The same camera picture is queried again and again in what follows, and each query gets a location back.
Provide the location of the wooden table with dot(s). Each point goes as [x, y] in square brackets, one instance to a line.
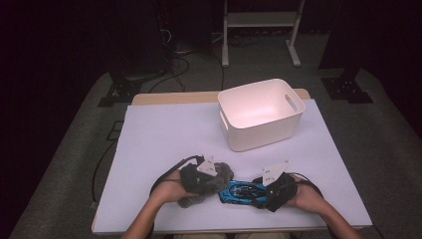
[172, 98]

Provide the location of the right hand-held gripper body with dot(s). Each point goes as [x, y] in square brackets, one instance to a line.
[283, 189]

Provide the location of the person's left hand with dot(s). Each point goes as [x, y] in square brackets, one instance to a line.
[169, 191]

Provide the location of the white plastic storage bin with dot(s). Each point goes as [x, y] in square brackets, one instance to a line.
[258, 116]

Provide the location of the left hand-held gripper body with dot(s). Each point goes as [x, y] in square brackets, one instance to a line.
[195, 181]

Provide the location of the grey fuzzy cloth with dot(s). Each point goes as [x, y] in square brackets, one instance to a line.
[224, 174]

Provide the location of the black stand base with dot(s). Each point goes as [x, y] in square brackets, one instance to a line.
[121, 91]
[346, 89]

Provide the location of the person's right hand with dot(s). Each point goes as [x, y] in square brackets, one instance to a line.
[308, 199]

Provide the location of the white metal stand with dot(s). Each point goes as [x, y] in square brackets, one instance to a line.
[262, 19]

